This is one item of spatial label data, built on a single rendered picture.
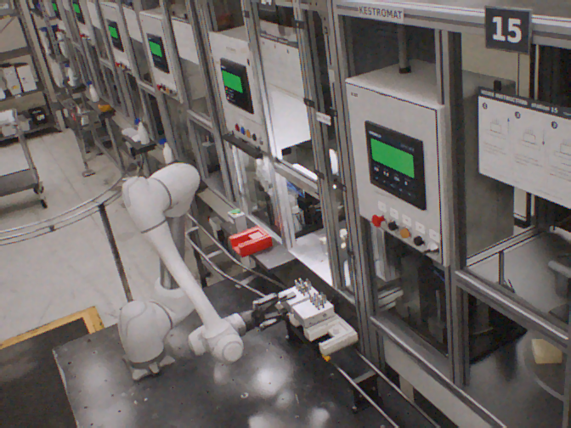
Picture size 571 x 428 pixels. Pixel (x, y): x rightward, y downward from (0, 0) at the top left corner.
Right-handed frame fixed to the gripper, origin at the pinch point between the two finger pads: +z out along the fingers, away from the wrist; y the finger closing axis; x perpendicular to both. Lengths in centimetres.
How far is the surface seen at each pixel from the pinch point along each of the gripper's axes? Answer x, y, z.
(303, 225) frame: 47, 2, 33
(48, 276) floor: 272, -91, -81
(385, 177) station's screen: -50, 65, 17
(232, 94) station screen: 59, 68, 16
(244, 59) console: 45, 84, 19
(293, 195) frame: 53, 15, 33
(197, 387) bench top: 3.3, -21.8, -42.7
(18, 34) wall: 767, 18, -8
